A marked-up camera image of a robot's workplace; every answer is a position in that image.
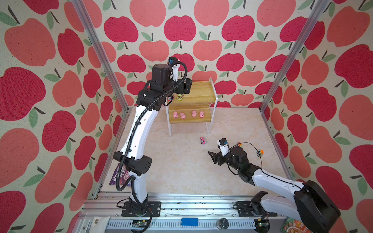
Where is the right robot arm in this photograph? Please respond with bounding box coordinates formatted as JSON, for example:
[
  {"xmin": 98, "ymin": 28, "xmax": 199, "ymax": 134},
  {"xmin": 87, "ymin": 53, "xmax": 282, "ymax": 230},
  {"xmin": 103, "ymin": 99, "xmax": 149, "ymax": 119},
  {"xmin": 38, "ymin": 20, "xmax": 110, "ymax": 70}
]
[{"xmin": 208, "ymin": 145, "xmax": 341, "ymax": 233}]

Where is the wooden two-tier shelf white frame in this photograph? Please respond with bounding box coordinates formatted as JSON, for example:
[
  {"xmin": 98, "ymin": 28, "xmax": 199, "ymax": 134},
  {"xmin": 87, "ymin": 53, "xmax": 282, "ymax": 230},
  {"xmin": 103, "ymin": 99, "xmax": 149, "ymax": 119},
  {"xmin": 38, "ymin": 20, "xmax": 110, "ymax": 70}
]
[{"xmin": 166, "ymin": 78, "xmax": 218, "ymax": 136}]

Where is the left aluminium frame post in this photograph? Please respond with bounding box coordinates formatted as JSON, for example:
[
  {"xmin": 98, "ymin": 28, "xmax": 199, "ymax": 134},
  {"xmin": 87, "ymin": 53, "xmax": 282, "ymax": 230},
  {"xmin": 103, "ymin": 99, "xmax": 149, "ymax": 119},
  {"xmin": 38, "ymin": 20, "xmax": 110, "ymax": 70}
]
[{"xmin": 72, "ymin": 0, "xmax": 130, "ymax": 114}]

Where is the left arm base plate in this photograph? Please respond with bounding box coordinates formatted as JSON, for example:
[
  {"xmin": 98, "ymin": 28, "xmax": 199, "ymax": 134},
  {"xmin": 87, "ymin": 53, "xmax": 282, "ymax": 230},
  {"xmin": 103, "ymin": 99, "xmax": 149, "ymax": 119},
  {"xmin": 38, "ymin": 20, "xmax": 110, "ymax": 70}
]
[{"xmin": 121, "ymin": 201, "xmax": 162, "ymax": 217}]

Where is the purple snack bag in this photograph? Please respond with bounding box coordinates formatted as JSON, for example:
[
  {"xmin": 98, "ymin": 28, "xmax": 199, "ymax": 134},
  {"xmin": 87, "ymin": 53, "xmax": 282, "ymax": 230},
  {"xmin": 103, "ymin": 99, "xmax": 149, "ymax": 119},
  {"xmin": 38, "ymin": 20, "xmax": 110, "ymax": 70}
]
[{"xmin": 109, "ymin": 163, "xmax": 130, "ymax": 186}]

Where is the right aluminium frame post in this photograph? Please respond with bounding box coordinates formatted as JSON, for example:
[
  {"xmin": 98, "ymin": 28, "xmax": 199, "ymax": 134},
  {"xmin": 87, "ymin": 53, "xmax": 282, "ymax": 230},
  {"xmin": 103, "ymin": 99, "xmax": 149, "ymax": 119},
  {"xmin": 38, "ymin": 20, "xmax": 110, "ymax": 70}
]
[{"xmin": 259, "ymin": 0, "xmax": 330, "ymax": 115}]

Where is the round black knob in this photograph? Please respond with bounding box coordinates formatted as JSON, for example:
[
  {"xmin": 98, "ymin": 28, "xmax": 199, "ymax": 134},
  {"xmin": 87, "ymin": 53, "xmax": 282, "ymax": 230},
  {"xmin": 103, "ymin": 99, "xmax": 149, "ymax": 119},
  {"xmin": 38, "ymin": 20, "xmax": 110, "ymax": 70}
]
[{"xmin": 217, "ymin": 218, "xmax": 229, "ymax": 230}]

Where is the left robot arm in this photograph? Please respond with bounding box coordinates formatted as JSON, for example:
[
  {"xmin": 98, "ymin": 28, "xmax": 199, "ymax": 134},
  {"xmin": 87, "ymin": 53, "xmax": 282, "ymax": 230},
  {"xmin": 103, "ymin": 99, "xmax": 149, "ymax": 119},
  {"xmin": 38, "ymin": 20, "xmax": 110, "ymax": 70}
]
[{"xmin": 113, "ymin": 57, "xmax": 192, "ymax": 215}]

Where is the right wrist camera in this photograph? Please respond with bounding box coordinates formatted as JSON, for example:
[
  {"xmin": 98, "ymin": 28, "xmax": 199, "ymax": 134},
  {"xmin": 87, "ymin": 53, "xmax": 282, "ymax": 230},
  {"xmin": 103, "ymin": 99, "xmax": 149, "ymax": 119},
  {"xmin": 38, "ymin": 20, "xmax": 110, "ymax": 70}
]
[{"xmin": 218, "ymin": 138, "xmax": 228, "ymax": 147}]

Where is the blue block on rail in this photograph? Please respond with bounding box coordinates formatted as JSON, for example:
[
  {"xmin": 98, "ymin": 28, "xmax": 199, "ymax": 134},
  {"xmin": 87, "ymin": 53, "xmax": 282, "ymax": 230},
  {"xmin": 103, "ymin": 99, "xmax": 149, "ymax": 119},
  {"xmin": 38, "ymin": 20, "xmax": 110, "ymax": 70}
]
[{"xmin": 181, "ymin": 217, "xmax": 199, "ymax": 227}]

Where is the aluminium frame post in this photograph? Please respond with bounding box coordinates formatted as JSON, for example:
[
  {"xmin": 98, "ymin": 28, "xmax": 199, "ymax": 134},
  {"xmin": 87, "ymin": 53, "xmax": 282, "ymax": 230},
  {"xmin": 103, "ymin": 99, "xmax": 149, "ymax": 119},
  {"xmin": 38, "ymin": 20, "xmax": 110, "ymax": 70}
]
[
  {"xmin": 72, "ymin": 0, "xmax": 130, "ymax": 114},
  {"xmin": 259, "ymin": 0, "xmax": 330, "ymax": 115}
]

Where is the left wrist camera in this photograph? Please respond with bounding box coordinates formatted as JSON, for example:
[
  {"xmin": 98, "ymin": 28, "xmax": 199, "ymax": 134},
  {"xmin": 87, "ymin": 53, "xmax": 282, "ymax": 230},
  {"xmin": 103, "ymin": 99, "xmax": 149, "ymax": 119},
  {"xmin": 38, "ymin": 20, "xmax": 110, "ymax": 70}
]
[{"xmin": 168, "ymin": 56, "xmax": 178, "ymax": 66}]

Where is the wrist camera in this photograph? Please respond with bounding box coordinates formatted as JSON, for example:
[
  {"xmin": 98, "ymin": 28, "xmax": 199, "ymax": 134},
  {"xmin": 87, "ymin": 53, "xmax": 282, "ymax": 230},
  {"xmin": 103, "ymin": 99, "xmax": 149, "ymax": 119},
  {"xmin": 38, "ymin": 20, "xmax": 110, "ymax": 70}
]
[
  {"xmin": 168, "ymin": 56, "xmax": 178, "ymax": 66},
  {"xmin": 218, "ymin": 138, "xmax": 228, "ymax": 147}
]

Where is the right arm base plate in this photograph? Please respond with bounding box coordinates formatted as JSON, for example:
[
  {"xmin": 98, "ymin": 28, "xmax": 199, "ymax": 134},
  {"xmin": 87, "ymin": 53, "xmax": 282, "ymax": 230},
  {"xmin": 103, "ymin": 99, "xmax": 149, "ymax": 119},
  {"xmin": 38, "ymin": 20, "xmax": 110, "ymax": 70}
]
[{"xmin": 232, "ymin": 202, "xmax": 278, "ymax": 217}]

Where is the green snack bag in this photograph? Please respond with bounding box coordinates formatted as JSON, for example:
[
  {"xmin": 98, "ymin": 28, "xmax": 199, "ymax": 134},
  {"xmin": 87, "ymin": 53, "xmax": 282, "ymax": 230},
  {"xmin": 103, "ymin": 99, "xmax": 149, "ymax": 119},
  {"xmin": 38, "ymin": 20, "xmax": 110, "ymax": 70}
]
[{"xmin": 281, "ymin": 218, "xmax": 307, "ymax": 233}]

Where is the pink toy car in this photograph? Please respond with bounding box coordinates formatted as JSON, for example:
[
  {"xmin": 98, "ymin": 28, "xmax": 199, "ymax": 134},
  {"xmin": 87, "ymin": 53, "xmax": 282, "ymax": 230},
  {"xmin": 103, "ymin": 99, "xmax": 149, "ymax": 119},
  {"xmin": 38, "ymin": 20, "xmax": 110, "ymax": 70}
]
[{"xmin": 200, "ymin": 137, "xmax": 207, "ymax": 145}]

